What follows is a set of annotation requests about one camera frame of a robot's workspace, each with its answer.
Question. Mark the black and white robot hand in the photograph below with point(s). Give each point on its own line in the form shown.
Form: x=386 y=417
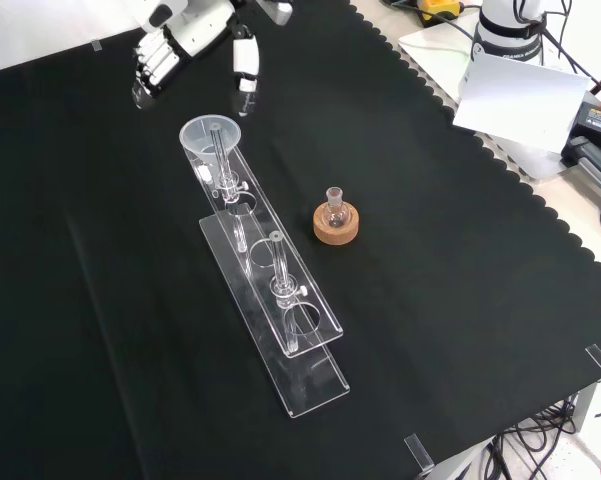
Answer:
x=195 y=25

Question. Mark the translucent plastic funnel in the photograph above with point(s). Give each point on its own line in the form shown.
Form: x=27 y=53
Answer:
x=195 y=137

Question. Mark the clear acrylic funnel stand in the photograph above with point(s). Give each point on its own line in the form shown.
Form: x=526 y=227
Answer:
x=270 y=320

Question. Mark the pale board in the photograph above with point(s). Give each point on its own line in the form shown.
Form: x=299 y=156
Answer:
x=40 y=25

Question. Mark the glass round-bottom flask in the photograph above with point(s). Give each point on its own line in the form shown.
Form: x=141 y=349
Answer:
x=336 y=212

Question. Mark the yellow stop button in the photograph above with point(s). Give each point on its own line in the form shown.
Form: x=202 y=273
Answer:
x=440 y=7

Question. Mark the black bench cloth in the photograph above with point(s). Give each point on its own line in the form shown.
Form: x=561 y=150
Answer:
x=105 y=275

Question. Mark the white paper sheet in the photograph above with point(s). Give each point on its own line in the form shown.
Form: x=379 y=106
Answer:
x=520 y=105

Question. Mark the black power adapter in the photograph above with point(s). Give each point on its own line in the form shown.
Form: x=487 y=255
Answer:
x=597 y=120

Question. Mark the black and grey connector block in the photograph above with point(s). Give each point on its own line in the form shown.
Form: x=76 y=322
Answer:
x=595 y=160

